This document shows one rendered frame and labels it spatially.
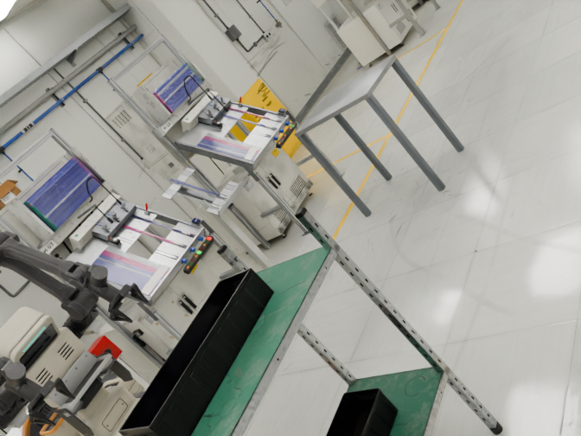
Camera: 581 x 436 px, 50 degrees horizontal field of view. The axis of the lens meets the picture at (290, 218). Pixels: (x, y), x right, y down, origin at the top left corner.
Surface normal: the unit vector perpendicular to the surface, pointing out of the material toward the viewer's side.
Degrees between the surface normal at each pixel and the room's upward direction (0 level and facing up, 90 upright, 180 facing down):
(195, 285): 90
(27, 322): 42
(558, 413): 0
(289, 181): 90
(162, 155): 90
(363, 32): 90
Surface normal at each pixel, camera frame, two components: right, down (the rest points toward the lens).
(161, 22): -0.40, 0.65
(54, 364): 0.73, -0.20
